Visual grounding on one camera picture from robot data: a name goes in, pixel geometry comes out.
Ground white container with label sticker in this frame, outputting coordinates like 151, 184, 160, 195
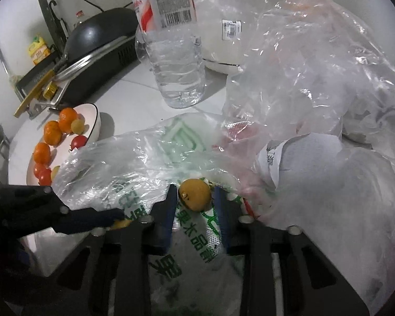
197, 16, 251, 73

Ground yellow carton box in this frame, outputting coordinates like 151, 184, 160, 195
28, 34, 51, 66

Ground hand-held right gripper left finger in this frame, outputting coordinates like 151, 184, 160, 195
21, 184, 178, 316

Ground white paper receipt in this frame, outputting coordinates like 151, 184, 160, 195
258, 140, 288, 186

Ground black wok with wooden handle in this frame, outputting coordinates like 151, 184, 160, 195
15, 7, 139, 118

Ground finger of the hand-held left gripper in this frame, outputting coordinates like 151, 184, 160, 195
0, 185, 70, 230
54, 208, 126, 234

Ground mandarin orange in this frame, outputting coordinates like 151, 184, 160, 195
33, 142, 51, 166
58, 107, 78, 134
43, 120, 63, 147

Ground steel induction cooker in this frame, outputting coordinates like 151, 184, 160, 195
46, 34, 139, 106

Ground green printed plastic bag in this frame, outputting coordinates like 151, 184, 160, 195
51, 112, 277, 316

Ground black metal rack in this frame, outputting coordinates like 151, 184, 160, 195
15, 0, 70, 99

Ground white translucent plastic bag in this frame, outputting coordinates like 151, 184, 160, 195
250, 138, 395, 307

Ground crumpled clear plastic bag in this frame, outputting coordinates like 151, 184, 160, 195
219, 0, 395, 172

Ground white plate with black rim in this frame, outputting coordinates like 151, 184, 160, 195
26, 103, 101, 186

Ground clear plastic water bottle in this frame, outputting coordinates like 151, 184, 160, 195
133, 0, 207, 108

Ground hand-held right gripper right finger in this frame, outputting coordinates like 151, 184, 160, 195
214, 186, 371, 316

